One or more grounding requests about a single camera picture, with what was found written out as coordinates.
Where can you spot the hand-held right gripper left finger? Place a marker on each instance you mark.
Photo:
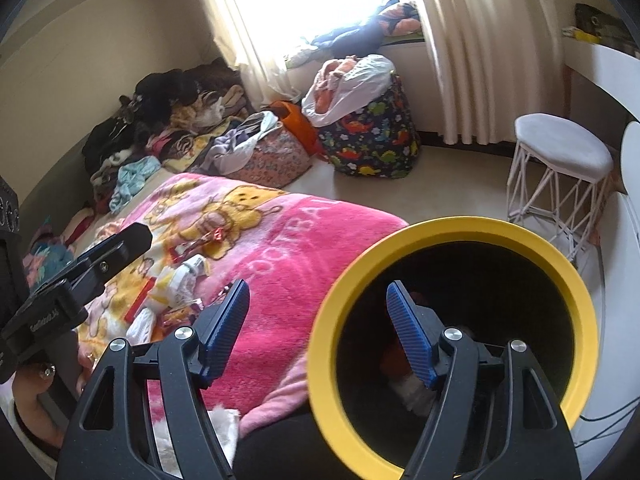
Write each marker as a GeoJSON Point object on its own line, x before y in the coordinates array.
{"type": "Point", "coordinates": [227, 330]}

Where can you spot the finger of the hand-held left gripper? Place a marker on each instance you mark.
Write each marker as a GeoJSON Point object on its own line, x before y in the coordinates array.
{"type": "Point", "coordinates": [115, 252]}

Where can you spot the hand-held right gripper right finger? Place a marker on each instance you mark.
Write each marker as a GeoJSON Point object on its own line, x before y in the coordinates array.
{"type": "Point", "coordinates": [412, 335]}

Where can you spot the red packet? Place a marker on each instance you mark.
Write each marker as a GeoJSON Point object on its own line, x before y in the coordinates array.
{"type": "Point", "coordinates": [141, 300]}

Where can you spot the red white snack wrapper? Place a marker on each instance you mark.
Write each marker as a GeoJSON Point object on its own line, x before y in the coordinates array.
{"type": "Point", "coordinates": [190, 251]}

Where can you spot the red foil wrapper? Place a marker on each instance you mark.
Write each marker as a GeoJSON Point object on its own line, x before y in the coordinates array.
{"type": "Point", "coordinates": [217, 242]}

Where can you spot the yellow rimmed black trash bin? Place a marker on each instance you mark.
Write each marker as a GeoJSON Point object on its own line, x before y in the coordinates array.
{"type": "Point", "coordinates": [325, 350]}

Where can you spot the person's left hand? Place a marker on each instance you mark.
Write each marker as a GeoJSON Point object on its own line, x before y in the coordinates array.
{"type": "Point", "coordinates": [30, 390]}

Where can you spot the red white cloth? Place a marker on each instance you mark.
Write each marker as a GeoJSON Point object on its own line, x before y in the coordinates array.
{"type": "Point", "coordinates": [80, 227]}

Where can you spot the blue floral cloth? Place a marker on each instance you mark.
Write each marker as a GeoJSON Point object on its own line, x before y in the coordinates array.
{"type": "Point", "coordinates": [50, 265]}

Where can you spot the light blue garment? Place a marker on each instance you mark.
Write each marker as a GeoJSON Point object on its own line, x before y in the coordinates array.
{"type": "Point", "coordinates": [135, 180]}

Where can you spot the white fluffy cloth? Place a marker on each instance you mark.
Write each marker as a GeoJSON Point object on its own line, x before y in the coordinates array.
{"type": "Point", "coordinates": [220, 420]}

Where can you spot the grey padded headboard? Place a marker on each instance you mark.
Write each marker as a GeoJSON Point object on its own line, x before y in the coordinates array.
{"type": "Point", "coordinates": [55, 175]}

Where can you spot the pink cartoon printed blanket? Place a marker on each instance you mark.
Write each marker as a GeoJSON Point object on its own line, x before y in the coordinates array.
{"type": "Point", "coordinates": [300, 260]}

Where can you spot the folded patterned blankets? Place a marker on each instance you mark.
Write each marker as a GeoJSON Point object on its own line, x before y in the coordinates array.
{"type": "Point", "coordinates": [200, 125]}

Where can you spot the lavender white garment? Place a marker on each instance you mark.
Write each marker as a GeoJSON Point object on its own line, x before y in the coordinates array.
{"type": "Point", "coordinates": [235, 145]}

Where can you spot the pile of dark clothes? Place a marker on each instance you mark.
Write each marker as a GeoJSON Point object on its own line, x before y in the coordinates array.
{"type": "Point", "coordinates": [155, 90]}

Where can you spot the floral fabric bag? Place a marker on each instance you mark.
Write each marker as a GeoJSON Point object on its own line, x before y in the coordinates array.
{"type": "Point", "coordinates": [280, 160]}

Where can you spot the dinosaur print laundry basket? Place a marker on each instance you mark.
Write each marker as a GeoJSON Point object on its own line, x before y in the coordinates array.
{"type": "Point", "coordinates": [370, 145]}

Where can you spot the orange bag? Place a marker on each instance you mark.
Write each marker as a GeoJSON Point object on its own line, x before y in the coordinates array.
{"type": "Point", "coordinates": [300, 125]}

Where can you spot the white drawer cabinet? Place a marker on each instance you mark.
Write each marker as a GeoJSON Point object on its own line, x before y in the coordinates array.
{"type": "Point", "coordinates": [620, 260]}

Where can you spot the narrow cream curtain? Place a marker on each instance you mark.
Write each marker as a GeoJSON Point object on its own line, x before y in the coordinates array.
{"type": "Point", "coordinates": [235, 35]}

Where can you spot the white plastic bag of clothes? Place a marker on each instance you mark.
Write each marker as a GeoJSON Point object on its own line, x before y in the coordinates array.
{"type": "Point", "coordinates": [365, 75]}

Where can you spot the wide cream curtain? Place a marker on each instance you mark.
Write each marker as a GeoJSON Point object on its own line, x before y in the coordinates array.
{"type": "Point", "coordinates": [490, 60]}

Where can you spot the clothes heap on windowsill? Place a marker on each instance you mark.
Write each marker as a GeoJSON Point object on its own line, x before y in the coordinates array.
{"type": "Point", "coordinates": [360, 35]}

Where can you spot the dark framed window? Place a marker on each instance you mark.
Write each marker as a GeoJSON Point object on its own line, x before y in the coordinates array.
{"type": "Point", "coordinates": [310, 0]}

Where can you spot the white vanity desk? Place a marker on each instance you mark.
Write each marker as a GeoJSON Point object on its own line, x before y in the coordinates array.
{"type": "Point", "coordinates": [605, 65]}

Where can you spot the small yellow box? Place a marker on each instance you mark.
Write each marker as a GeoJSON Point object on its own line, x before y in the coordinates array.
{"type": "Point", "coordinates": [582, 34]}

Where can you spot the black bag on desk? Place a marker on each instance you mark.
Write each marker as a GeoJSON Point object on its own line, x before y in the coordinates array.
{"type": "Point", "coordinates": [602, 22]}

